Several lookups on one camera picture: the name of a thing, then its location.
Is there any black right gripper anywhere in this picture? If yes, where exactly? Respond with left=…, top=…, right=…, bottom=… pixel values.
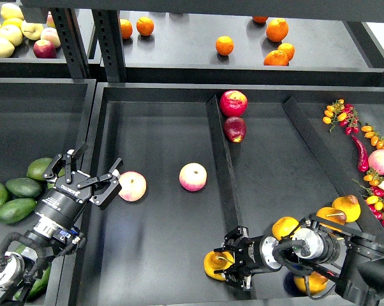
left=214, top=226, right=280, bottom=290

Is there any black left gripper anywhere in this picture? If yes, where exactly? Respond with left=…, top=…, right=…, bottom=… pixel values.
left=34, top=142, right=123, bottom=229

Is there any dark green avocado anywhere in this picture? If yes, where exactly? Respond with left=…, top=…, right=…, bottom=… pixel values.
left=26, top=264, right=52, bottom=302

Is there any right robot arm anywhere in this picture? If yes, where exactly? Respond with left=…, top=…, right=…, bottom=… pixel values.
left=208, top=214, right=384, bottom=305

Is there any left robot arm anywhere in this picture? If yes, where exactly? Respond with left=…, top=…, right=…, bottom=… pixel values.
left=0, top=143, right=123, bottom=305

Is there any green avocado right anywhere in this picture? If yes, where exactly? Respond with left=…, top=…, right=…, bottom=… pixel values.
left=47, top=168, right=65, bottom=189

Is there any green avocado top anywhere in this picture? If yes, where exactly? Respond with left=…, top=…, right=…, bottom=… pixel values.
left=26, top=157, right=52, bottom=182

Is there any green avocado middle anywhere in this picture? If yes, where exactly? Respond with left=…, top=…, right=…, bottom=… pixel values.
left=5, top=177, right=42, bottom=198

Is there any yellow pear bottom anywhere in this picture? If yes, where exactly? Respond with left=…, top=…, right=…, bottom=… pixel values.
left=293, top=272, right=329, bottom=295

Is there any green avocado lower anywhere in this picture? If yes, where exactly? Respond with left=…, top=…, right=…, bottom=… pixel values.
left=0, top=198, right=37, bottom=224

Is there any dark avocado bottom left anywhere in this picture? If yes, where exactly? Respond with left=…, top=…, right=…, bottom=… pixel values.
left=14, top=244, right=28, bottom=254

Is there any yellow pear with brown tip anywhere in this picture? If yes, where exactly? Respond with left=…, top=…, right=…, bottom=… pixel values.
left=316, top=207, right=347, bottom=226

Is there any pink apple left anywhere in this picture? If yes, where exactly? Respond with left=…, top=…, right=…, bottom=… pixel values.
left=119, top=171, right=147, bottom=202

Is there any pink apple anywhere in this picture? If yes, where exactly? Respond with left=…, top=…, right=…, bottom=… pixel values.
left=179, top=163, right=207, bottom=192
left=119, top=171, right=147, bottom=202

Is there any pink apple centre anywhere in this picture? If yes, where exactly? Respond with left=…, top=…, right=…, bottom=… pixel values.
left=179, top=163, right=207, bottom=192

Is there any black middle tray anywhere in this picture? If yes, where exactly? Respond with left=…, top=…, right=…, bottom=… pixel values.
left=69, top=84, right=384, bottom=305

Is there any black upper left tray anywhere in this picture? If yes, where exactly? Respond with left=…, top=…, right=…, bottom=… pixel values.
left=0, top=9, right=101, bottom=79

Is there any dark red apple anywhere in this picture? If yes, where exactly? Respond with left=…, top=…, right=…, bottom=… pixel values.
left=223, top=117, right=246, bottom=143

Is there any red apple on shelf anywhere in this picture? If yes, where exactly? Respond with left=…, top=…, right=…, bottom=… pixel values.
left=33, top=40, right=57, bottom=59

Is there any pale peach on shelf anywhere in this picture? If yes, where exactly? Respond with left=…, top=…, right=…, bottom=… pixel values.
left=40, top=27, right=61, bottom=48

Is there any orange far left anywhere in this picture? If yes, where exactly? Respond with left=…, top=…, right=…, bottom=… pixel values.
left=120, top=18, right=133, bottom=40

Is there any cherry tomato bunch bottom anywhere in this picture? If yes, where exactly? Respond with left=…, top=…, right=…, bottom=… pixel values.
left=353, top=168, right=384, bottom=227

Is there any bright red apple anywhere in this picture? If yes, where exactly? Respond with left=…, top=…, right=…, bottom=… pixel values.
left=219, top=90, right=248, bottom=117

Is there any pale yellow apple right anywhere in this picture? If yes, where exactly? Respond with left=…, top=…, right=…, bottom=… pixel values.
left=20, top=20, right=44, bottom=41

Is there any pale yellow apple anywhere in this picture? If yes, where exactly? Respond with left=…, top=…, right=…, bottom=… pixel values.
left=20, top=20, right=44, bottom=41
left=0, top=38, right=15, bottom=58
left=0, top=25, right=23, bottom=47

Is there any pale yellow apple front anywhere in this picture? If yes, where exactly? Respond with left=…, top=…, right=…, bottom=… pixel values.
left=0, top=38, right=15, bottom=58

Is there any red chili pepper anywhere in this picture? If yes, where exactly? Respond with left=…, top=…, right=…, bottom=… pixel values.
left=351, top=135, right=369, bottom=173

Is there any pale yellow apple middle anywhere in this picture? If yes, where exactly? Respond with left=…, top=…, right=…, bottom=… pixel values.
left=0, top=25, right=23, bottom=47

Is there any yellow lemon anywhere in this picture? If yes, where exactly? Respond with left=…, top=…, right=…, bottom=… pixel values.
left=2, top=17, right=23, bottom=29

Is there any black shelf post left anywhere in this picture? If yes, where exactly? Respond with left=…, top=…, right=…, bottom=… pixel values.
left=50, top=8, right=90, bottom=79

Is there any black shelf post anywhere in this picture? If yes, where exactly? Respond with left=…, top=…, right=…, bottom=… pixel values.
left=92, top=9, right=127, bottom=83
left=50, top=8, right=90, bottom=79

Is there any black shelf post right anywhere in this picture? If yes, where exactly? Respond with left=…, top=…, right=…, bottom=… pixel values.
left=92, top=9, right=127, bottom=83

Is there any pink peach behind post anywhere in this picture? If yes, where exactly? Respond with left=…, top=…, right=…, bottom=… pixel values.
left=47, top=11, right=55, bottom=28

